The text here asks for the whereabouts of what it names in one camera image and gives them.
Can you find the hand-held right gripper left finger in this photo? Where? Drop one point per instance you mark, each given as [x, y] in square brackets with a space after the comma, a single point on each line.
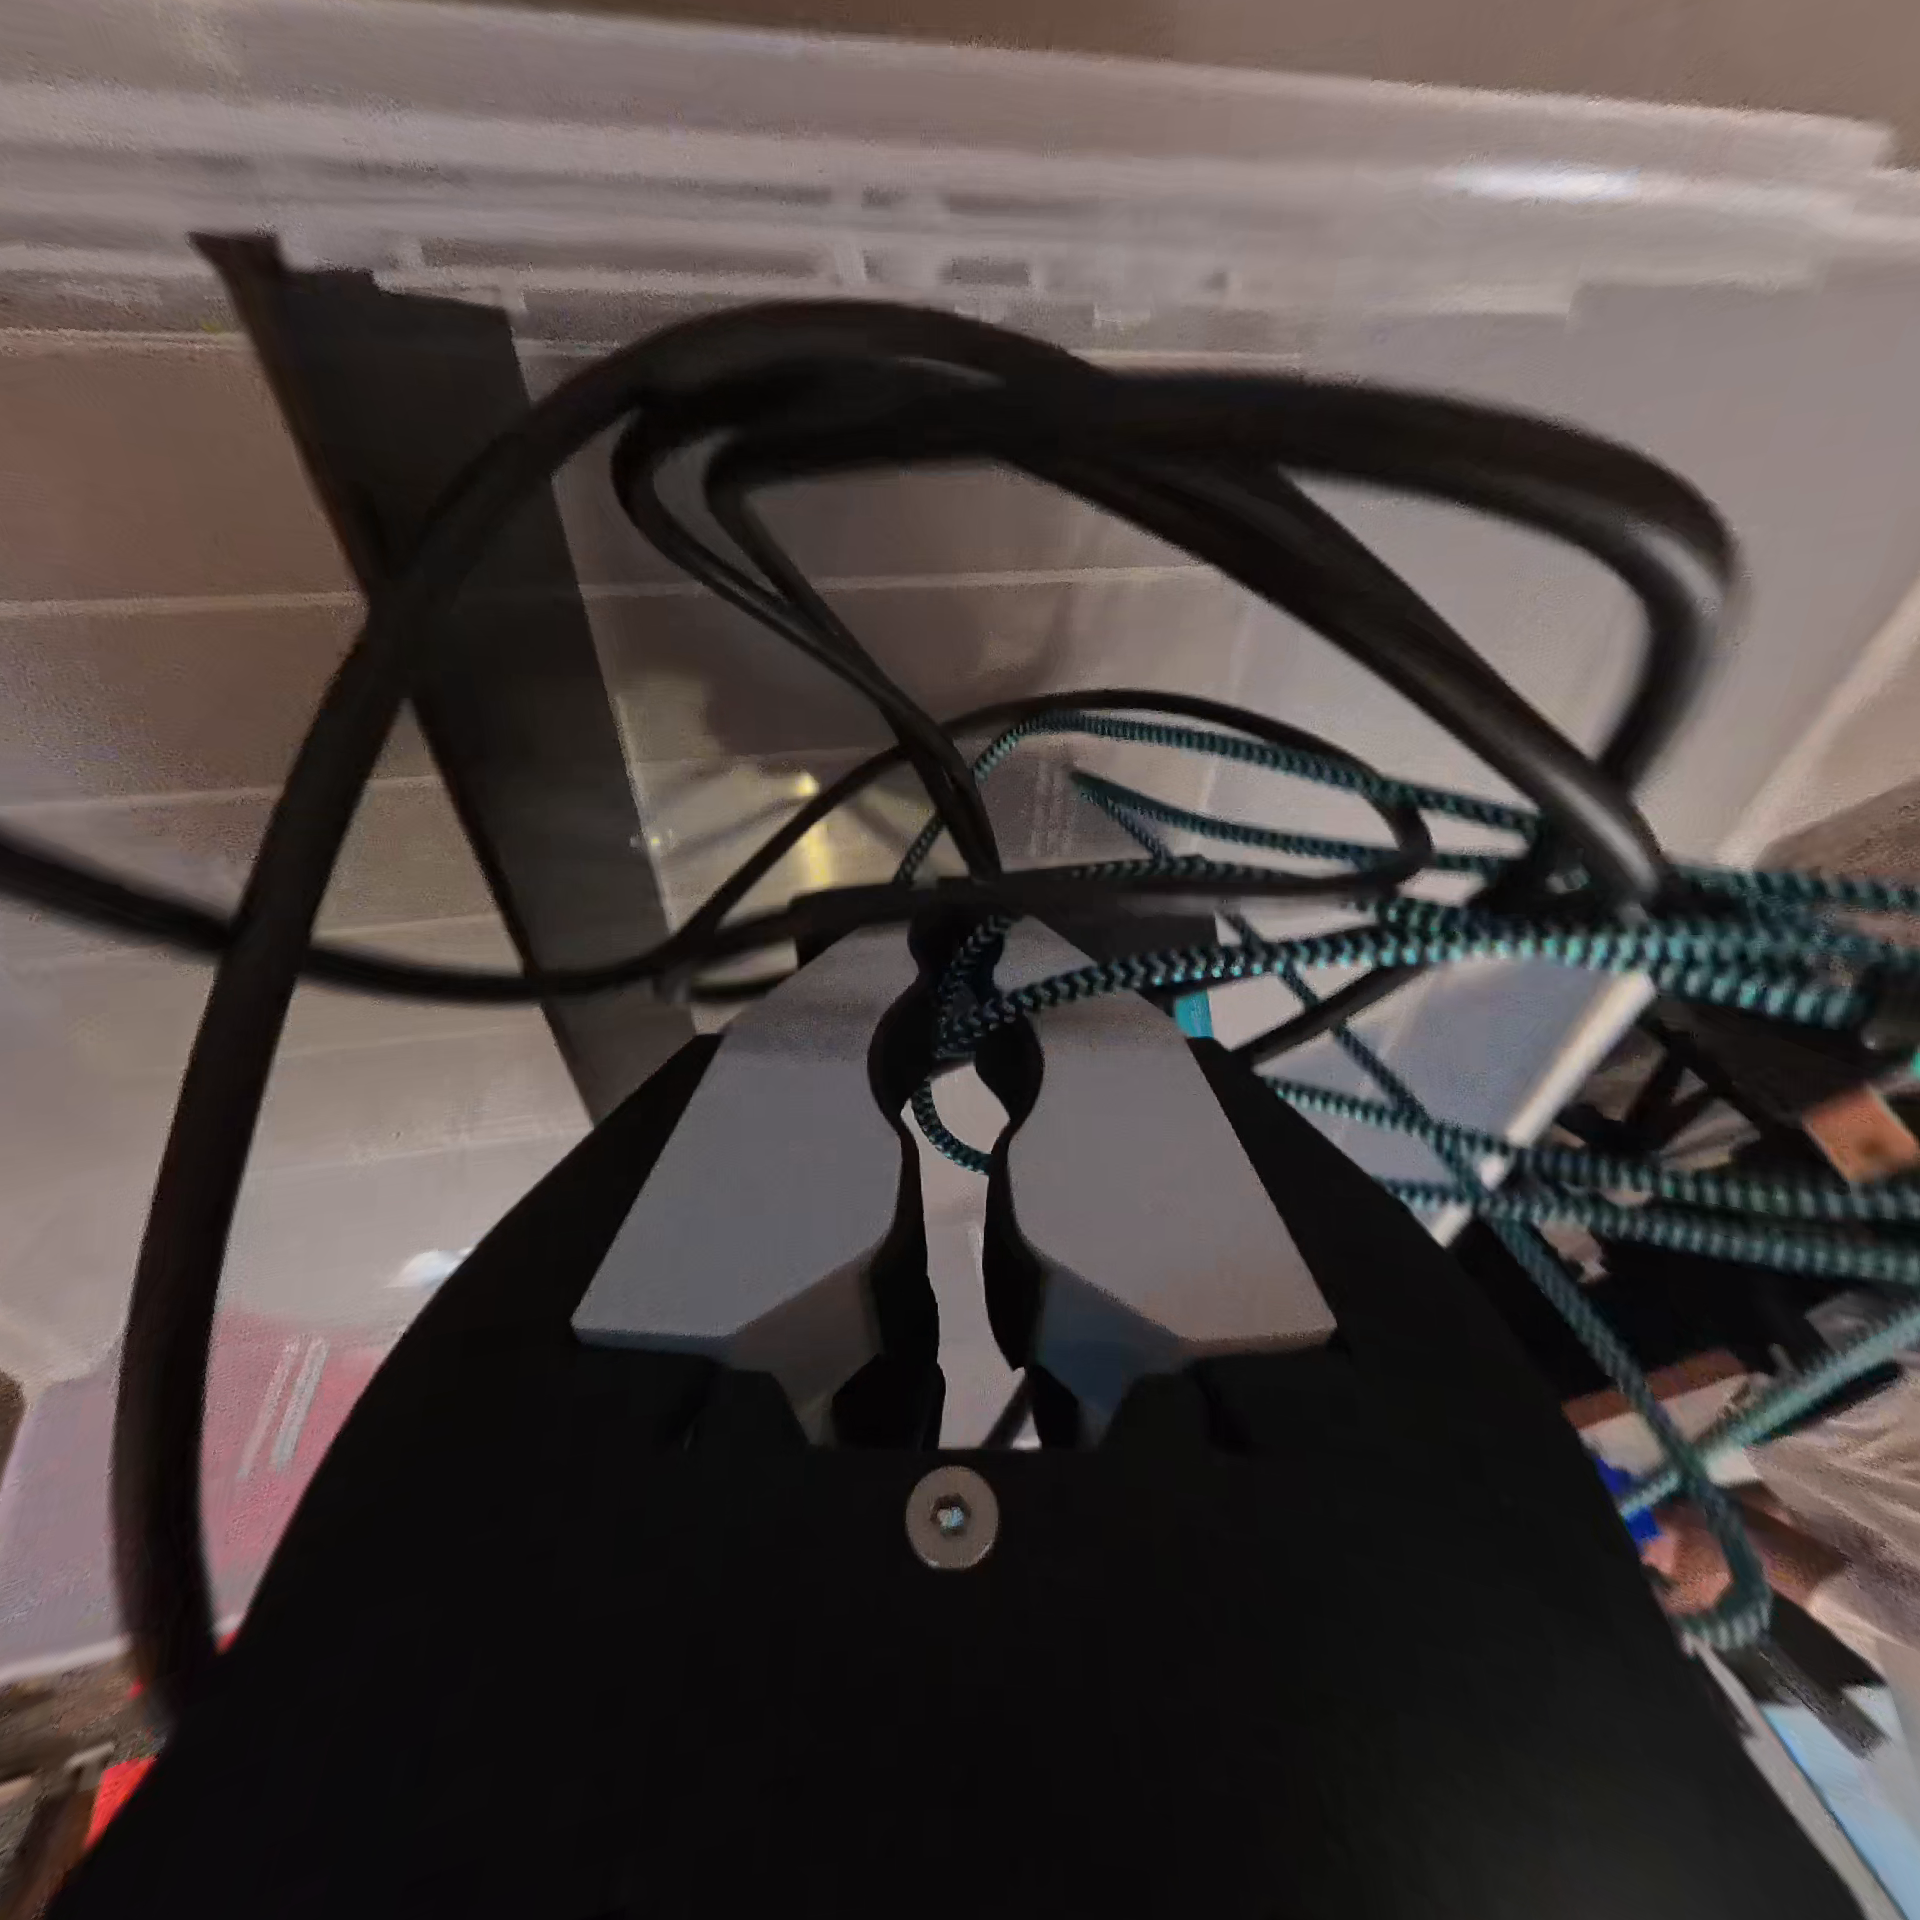
[722, 1200]

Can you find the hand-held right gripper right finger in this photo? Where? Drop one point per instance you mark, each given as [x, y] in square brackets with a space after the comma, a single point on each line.
[1156, 1200]

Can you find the clear plastic storage box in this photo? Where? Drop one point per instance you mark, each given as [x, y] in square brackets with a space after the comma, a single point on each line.
[225, 677]

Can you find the dark grey bar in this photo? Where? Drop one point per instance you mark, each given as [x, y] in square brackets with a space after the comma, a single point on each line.
[495, 677]

